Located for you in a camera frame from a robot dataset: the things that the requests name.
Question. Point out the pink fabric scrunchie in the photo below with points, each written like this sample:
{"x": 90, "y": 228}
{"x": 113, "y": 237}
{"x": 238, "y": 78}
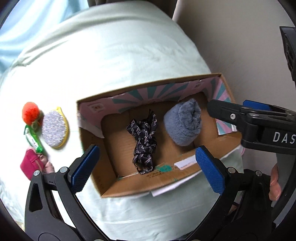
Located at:
{"x": 48, "y": 167}

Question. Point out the orange fluffy pompom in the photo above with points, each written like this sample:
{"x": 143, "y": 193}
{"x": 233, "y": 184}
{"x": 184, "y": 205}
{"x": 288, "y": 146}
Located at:
{"x": 32, "y": 115}

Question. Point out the pale green bed cover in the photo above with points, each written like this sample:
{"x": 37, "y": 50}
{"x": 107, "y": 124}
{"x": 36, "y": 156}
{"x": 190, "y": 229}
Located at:
{"x": 101, "y": 49}

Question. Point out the black patterned scarf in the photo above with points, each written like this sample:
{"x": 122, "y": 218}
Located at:
{"x": 143, "y": 132}

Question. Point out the open cardboard box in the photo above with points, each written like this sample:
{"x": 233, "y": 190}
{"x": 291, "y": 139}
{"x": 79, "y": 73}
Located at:
{"x": 103, "y": 119}

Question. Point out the magenta leather pouch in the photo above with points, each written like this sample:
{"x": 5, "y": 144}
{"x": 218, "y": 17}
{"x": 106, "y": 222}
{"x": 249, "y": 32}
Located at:
{"x": 32, "y": 162}

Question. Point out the light blue curtain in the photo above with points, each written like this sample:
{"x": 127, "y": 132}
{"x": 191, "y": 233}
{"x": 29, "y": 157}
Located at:
{"x": 21, "y": 21}

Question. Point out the brown curtain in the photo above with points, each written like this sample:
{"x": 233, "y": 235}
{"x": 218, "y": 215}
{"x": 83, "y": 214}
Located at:
{"x": 167, "y": 6}

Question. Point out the green wet wipes pack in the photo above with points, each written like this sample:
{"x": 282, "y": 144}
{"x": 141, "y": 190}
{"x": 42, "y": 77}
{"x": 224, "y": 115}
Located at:
{"x": 33, "y": 139}

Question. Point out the grey fluffy rolled towel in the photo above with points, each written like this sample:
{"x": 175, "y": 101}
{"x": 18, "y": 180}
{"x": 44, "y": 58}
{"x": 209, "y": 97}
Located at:
{"x": 183, "y": 122}

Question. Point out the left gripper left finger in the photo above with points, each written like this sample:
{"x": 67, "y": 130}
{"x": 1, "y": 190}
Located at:
{"x": 43, "y": 220}

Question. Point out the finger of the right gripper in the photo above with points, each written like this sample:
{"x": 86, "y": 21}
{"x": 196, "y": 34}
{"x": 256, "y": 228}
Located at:
{"x": 256, "y": 105}
{"x": 232, "y": 113}

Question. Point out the silver yellow scrub sponge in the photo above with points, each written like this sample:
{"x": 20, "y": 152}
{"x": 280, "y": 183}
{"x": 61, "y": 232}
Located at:
{"x": 55, "y": 128}

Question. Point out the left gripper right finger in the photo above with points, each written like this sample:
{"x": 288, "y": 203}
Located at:
{"x": 243, "y": 208}

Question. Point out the person's right hand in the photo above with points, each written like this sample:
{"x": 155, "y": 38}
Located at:
{"x": 274, "y": 189}

